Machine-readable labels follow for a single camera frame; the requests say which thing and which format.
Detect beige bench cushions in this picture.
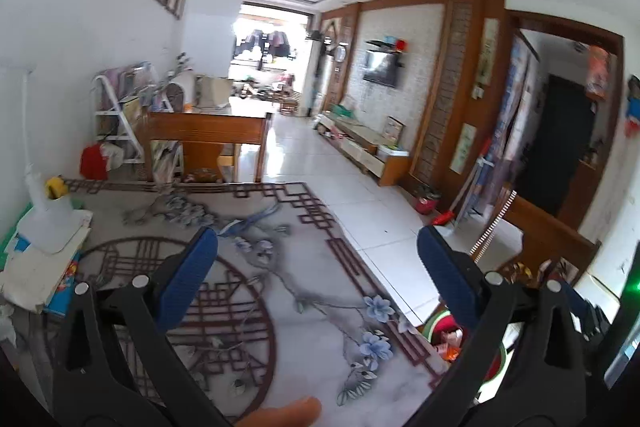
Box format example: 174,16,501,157
167,74,233,110

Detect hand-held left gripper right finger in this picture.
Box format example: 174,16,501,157
416,225,587,427

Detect wall television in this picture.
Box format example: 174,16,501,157
362,50,401,88

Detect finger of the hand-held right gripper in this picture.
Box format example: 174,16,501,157
562,279,608,345

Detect small framed colourful picture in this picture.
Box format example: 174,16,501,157
384,117,406,148

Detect figure wall decoration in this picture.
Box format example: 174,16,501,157
625,76,640,138

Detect wall shelf with items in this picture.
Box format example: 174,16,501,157
365,38,410,54

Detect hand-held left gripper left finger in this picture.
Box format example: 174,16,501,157
51,226,236,427

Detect white magazine rack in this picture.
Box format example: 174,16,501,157
92,62,173,165

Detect orange plastic packet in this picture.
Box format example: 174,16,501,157
435,342,463,363

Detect wooden television cabinet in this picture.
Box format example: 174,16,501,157
316,109,412,186

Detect stack of books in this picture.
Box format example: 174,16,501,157
0,202,93,315

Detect carved wooden chair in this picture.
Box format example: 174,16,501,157
475,189,603,308

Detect red bag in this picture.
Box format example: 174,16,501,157
81,144,110,180

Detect red bucket green rim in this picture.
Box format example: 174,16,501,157
420,307,521,403

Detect short wall scroll painting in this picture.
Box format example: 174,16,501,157
450,123,476,172

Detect long wall scroll painting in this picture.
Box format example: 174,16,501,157
475,18,501,100

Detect blue door curtain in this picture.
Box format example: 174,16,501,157
482,34,531,208

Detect white standing air conditioner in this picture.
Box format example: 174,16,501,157
309,39,323,118

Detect white desk lamp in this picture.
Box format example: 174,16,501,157
0,66,93,255

